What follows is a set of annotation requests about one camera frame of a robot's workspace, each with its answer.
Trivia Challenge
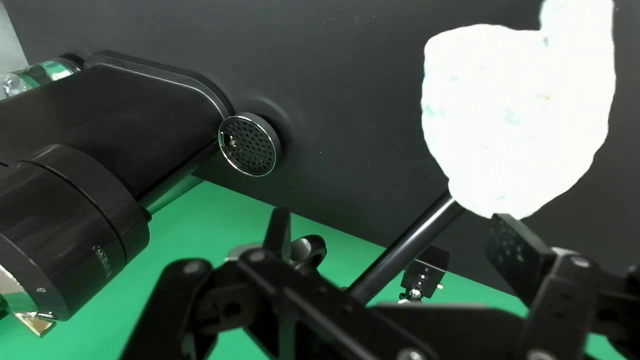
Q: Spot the clear bottle with green liquid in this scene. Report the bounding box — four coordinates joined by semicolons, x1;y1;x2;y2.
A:
0;56;84;102

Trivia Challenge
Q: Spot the black coffee machine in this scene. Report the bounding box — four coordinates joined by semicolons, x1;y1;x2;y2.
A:
0;48;237;336

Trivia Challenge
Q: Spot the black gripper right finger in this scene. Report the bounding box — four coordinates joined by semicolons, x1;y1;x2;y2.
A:
485;212;640;360

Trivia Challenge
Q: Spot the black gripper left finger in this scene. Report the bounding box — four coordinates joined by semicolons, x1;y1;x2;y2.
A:
118;206;438;360

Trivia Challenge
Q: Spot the white towel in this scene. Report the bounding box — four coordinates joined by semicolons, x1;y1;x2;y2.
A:
421;0;619;220

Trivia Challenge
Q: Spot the green screen backdrop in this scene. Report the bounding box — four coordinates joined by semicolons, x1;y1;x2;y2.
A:
0;179;640;360

